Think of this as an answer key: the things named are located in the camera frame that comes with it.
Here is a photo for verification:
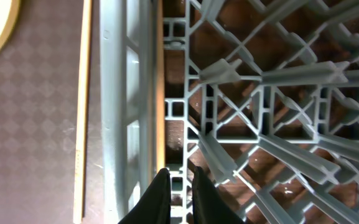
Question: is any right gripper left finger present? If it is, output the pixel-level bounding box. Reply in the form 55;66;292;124
119;168;171;224

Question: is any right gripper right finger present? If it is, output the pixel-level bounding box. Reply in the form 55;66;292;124
192;167;244;224

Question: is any wooden chopstick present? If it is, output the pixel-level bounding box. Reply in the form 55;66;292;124
155;0;166;171
73;0;93;224

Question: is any grey dishwasher rack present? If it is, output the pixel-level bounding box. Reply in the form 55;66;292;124
100;0;359;223

